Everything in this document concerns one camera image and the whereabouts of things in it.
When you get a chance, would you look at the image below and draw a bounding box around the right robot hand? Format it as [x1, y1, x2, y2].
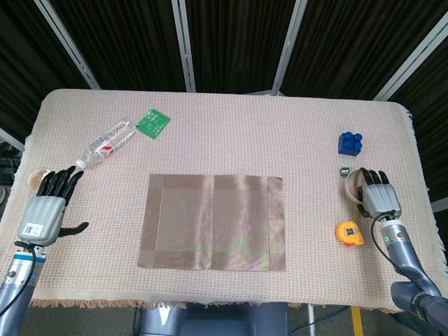
[356, 167, 402, 220]

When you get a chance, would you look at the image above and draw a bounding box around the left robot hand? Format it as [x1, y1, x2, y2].
[17, 166, 90, 246]

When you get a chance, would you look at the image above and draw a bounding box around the light brown bowl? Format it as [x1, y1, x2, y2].
[344, 168, 367, 206]

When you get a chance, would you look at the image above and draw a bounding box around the brown woven placemat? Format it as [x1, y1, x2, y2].
[136, 174, 288, 272]

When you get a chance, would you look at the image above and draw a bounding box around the brown tape roll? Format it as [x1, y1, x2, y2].
[27, 169, 53, 192]

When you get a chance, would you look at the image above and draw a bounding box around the yellow tape measure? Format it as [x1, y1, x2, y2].
[335, 204, 365, 249]

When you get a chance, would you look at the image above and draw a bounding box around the blue toy building block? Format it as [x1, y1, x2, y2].
[337, 131, 365, 157]

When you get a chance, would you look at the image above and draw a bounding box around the clear plastic water bottle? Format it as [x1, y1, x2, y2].
[75, 120, 137, 169]

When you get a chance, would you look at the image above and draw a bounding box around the green sachet packet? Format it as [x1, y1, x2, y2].
[135, 108, 172, 139]

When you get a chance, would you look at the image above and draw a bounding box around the pink woven tablecloth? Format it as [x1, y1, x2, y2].
[5, 87, 442, 314]

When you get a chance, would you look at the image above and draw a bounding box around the grey robot torso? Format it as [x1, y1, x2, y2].
[139, 302, 291, 336]

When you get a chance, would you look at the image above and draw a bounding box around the black pleated curtain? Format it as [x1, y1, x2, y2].
[0, 0, 448, 204]

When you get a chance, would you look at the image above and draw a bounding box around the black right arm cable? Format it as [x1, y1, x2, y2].
[370, 211, 407, 274]

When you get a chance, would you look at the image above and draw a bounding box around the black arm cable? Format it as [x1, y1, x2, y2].
[0, 240, 37, 314]
[370, 211, 407, 274]

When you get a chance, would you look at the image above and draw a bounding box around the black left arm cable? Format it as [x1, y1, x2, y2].
[0, 240, 37, 314]

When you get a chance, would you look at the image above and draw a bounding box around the blue floor cable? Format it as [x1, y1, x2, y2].
[291, 307, 351, 333]

